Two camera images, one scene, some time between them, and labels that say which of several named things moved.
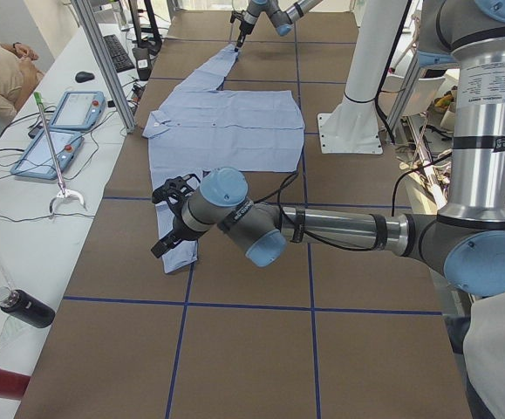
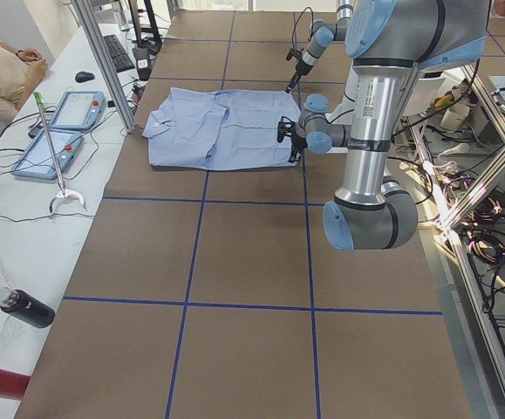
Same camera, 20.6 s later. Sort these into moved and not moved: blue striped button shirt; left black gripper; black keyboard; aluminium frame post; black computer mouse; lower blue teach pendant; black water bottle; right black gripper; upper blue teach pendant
Moved: blue striped button shirt; right black gripper; left black gripper
Not moved: upper blue teach pendant; aluminium frame post; black computer mouse; black keyboard; lower blue teach pendant; black water bottle
